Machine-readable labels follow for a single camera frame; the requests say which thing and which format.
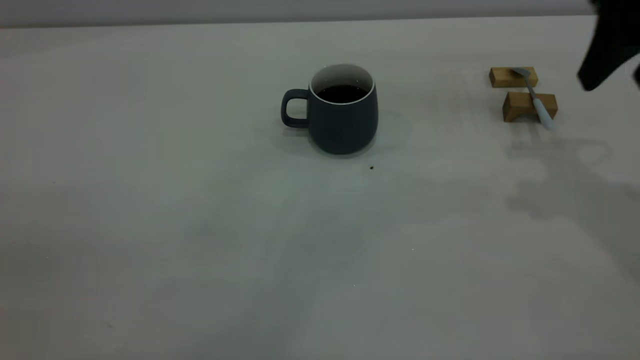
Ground metal spoon with white handle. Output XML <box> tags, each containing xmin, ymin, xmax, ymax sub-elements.
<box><xmin>510</xmin><ymin>67</ymin><xmax>555</xmax><ymax>130</ymax></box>

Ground dark grey ceramic mug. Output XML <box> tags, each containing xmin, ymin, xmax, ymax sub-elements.
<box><xmin>281</xmin><ymin>63</ymin><xmax>379</xmax><ymax>155</ymax></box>

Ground arched wooden block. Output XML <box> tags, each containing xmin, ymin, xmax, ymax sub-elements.
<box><xmin>502</xmin><ymin>92</ymin><xmax>558</xmax><ymax>124</ymax></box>

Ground flat rectangular wooden block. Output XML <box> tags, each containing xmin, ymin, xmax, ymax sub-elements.
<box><xmin>489</xmin><ymin>67</ymin><xmax>539</xmax><ymax>89</ymax></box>

